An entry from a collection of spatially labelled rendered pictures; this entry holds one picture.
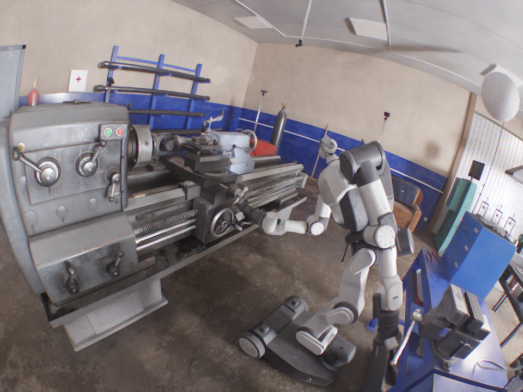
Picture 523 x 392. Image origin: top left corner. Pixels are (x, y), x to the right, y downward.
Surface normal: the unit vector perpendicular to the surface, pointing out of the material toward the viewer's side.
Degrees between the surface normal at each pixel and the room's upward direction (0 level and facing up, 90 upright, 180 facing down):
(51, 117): 45
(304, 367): 0
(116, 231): 32
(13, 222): 90
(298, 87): 90
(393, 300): 64
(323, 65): 90
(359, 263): 90
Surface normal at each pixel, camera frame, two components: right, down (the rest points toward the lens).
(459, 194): -0.55, 0.20
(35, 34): 0.80, 0.39
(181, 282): 0.22, -0.90
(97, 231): 0.62, -0.56
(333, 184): -0.74, 0.10
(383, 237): -0.07, -0.09
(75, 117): 0.73, -0.36
